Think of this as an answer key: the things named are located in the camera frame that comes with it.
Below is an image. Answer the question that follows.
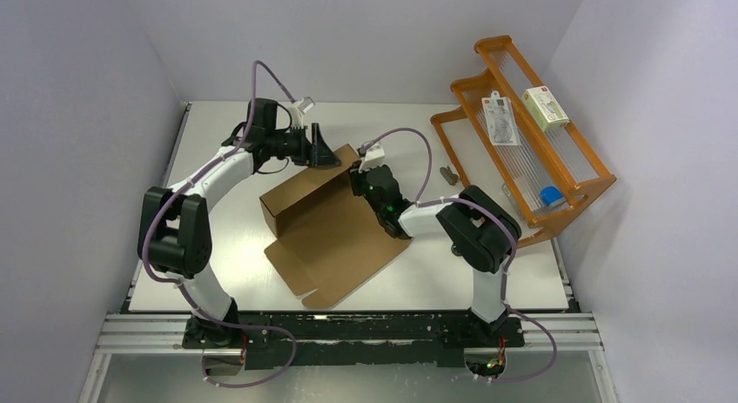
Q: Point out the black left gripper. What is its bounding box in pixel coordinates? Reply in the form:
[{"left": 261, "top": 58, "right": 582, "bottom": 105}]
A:
[{"left": 267, "top": 124, "right": 342, "bottom": 168}]

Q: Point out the brown cardboard box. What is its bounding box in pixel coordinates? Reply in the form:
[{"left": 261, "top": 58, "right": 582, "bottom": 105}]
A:
[{"left": 259, "top": 144, "right": 410, "bottom": 310}]

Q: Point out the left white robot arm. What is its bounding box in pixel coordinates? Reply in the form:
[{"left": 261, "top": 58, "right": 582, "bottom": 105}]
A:
[{"left": 138, "top": 97, "right": 340, "bottom": 347}]

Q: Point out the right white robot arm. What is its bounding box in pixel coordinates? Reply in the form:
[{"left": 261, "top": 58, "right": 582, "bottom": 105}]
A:
[{"left": 349, "top": 161, "right": 522, "bottom": 346}]

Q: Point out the white green small box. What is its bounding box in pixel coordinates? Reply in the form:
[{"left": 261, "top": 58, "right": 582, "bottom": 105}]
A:
[{"left": 521, "top": 85, "right": 570, "bottom": 132}]

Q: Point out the small grey-olive clip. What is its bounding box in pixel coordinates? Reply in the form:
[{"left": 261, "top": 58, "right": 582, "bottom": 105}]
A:
[{"left": 439, "top": 165, "right": 460, "bottom": 186}]

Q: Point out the clear packaged item with card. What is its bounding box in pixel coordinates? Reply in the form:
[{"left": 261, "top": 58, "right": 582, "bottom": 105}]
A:
[{"left": 481, "top": 91, "right": 520, "bottom": 146}]

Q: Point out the blue tape roll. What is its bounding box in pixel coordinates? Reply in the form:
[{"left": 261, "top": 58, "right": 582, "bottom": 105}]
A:
[{"left": 539, "top": 185, "right": 567, "bottom": 210}]

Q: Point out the orange wooden shelf rack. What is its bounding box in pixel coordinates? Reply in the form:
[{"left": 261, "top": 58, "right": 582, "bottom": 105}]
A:
[{"left": 431, "top": 35, "right": 617, "bottom": 246}]

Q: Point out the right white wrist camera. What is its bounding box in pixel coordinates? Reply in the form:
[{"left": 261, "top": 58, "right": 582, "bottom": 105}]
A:
[{"left": 359, "top": 143, "right": 386, "bottom": 172}]

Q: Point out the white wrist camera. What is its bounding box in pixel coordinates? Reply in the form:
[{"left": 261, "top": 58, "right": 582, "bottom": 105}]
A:
[
  {"left": 287, "top": 97, "right": 315, "bottom": 130},
  {"left": 359, "top": 143, "right": 386, "bottom": 172}
]

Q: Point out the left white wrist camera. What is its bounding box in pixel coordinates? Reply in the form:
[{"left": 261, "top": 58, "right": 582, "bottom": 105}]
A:
[{"left": 287, "top": 97, "right": 315, "bottom": 130}]

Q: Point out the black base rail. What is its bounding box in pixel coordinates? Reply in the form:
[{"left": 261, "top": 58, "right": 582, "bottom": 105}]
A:
[{"left": 181, "top": 310, "right": 525, "bottom": 370}]

